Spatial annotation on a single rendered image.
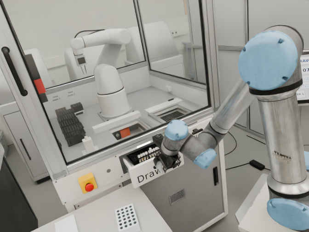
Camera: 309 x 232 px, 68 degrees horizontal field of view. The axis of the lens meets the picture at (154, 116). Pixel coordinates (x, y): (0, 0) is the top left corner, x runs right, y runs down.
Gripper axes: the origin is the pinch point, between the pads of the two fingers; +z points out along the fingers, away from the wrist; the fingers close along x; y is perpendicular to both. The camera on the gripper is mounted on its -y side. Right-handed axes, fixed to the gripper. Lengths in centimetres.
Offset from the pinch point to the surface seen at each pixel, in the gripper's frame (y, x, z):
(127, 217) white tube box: 13.4, -23.5, 5.1
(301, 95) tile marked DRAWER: 3, 87, -12
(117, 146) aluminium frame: -19.0, -13.5, 4.6
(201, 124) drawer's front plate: -14.0, 37.0, 9.1
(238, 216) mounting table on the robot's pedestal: 35.3, 15.4, -5.6
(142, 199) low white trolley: 7.6, -12.4, 13.7
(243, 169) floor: 8, 108, 106
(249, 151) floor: -6, 135, 116
